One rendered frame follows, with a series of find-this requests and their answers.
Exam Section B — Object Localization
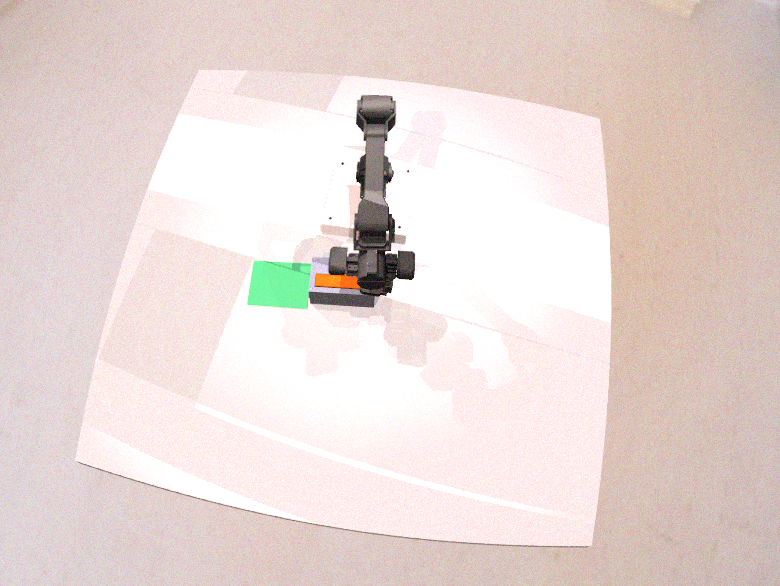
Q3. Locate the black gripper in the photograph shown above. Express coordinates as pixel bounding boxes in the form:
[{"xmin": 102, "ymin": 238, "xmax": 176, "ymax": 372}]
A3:
[{"xmin": 329, "ymin": 246, "xmax": 416, "ymax": 280}]

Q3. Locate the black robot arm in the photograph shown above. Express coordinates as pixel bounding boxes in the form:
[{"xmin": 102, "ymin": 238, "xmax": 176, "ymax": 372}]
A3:
[{"xmin": 353, "ymin": 95, "xmax": 397, "ymax": 297}]

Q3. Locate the orange l-shaped part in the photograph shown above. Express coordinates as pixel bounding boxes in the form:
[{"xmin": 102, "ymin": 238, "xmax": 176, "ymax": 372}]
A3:
[{"xmin": 315, "ymin": 274, "xmax": 360, "ymax": 290}]

